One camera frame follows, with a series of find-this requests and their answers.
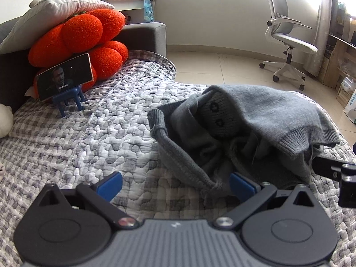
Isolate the white paper bag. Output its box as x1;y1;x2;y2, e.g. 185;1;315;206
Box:
343;89;356;124

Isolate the orange pumpkin cushion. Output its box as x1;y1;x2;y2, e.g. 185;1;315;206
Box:
28;9;129;92

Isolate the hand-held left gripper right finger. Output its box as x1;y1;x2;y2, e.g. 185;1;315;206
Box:
214;172;320;231

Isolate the beige curtain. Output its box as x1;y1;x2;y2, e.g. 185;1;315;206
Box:
304;0;341;78

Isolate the blue patterned bag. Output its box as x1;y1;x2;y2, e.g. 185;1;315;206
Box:
143;0;155;23

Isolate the grey checkered quilted bedspread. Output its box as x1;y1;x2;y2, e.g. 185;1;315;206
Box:
0;49;356;267

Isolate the wooden shelf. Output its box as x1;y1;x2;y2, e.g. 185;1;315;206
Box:
318;3;356;103

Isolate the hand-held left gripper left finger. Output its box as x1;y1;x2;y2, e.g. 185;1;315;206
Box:
36;172;137;231

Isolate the grey knitted sweater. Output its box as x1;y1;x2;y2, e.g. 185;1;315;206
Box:
147;85;341;198

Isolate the white pillow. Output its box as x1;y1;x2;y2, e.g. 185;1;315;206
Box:
0;0;115;55

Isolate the white office chair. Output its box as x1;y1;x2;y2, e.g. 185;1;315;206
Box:
259;0;319;91

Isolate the smartphone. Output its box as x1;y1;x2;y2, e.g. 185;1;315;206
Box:
36;53;93;102

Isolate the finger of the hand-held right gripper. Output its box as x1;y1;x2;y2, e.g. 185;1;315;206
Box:
312;156;356;183
339;176;356;209

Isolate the blue phone stand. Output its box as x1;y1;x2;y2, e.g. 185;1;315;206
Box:
53;85;85;117

